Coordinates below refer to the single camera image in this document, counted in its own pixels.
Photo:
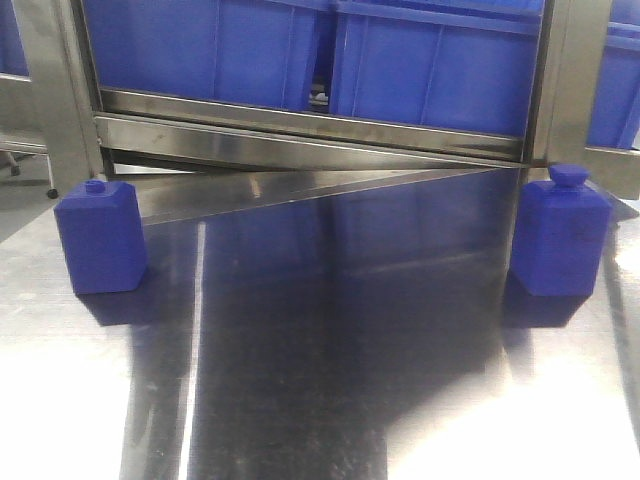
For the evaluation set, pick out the blue bottle part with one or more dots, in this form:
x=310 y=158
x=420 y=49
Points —
x=560 y=231
x=101 y=233

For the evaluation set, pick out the blue bin on shelf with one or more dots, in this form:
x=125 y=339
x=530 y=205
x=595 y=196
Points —
x=260 y=53
x=449 y=68

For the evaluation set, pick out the right blue bin on shelf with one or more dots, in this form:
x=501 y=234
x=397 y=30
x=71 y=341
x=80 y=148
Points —
x=449 y=68

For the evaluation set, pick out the far right blue bin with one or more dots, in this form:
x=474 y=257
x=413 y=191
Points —
x=615 y=114

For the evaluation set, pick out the stainless steel shelf rack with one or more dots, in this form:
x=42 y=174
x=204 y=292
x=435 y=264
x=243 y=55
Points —
x=81 y=126

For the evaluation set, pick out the left blue bin on shelf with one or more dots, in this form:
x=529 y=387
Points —
x=260 y=53

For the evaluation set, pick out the far left blue bin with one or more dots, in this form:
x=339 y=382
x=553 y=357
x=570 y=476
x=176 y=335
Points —
x=13 y=59

